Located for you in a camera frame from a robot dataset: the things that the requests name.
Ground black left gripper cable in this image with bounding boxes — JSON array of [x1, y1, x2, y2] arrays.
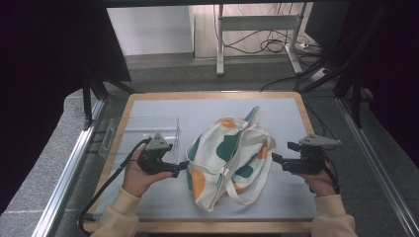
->
[[76, 137, 153, 236]]

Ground white power strip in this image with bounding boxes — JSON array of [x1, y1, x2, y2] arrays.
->
[[308, 66, 331, 83]]

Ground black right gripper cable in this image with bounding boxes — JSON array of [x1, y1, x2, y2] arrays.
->
[[307, 158, 341, 196]]

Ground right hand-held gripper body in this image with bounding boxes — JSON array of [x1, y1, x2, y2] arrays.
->
[[282, 132, 342, 176]]

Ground black metal stand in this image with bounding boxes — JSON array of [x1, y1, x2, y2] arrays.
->
[[79, 61, 136, 130], [331, 62, 375, 130]]

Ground pale grey table mat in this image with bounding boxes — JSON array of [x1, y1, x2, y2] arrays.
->
[[92, 97, 319, 221]]

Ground tangle of black floor cables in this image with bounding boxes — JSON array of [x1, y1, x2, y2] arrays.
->
[[222, 29, 322, 56]]

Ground canvas tote bag green orange patches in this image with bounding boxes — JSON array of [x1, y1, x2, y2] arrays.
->
[[185, 105, 278, 212]]

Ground person's left hand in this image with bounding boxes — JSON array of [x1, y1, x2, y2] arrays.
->
[[122, 144, 174, 198]]

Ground person's right hand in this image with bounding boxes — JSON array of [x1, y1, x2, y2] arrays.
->
[[292, 159, 338, 198]]

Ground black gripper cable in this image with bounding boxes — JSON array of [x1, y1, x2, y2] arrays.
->
[[76, 137, 153, 236], [307, 158, 341, 196]]

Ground black curtain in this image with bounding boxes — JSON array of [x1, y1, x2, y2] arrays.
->
[[0, 0, 132, 215], [340, 0, 419, 170]]

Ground thin black cable beside table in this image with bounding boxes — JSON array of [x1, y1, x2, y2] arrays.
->
[[301, 97, 338, 153]]

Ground aluminium rail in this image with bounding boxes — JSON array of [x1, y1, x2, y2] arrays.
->
[[31, 98, 107, 237], [335, 96, 419, 237]]

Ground clear plastic bin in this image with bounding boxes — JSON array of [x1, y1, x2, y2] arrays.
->
[[98, 115, 183, 163]]

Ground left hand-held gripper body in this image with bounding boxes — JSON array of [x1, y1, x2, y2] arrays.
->
[[136, 132, 182, 176]]

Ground white metal desk frame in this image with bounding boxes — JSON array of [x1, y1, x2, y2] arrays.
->
[[214, 3, 308, 77]]

